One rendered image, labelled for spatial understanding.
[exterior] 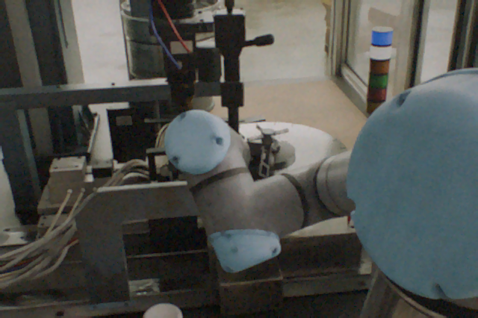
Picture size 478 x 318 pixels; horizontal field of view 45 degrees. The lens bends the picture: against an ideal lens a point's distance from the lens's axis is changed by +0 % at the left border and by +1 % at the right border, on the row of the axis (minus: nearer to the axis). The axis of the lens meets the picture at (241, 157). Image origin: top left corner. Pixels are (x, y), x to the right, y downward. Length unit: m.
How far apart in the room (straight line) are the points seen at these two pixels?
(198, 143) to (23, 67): 1.01
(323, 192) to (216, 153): 0.13
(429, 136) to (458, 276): 0.07
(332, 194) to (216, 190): 0.13
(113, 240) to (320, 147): 0.47
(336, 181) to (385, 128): 0.33
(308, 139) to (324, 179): 0.58
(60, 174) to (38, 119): 0.35
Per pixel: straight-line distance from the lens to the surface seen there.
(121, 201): 1.01
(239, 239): 0.66
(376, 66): 1.31
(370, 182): 0.34
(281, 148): 1.18
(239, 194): 0.67
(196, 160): 0.66
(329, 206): 0.69
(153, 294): 1.14
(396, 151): 0.33
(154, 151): 1.16
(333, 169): 0.67
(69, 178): 1.34
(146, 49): 1.76
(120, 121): 1.53
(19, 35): 1.60
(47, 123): 1.67
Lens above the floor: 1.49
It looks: 27 degrees down
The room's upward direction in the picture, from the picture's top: 2 degrees counter-clockwise
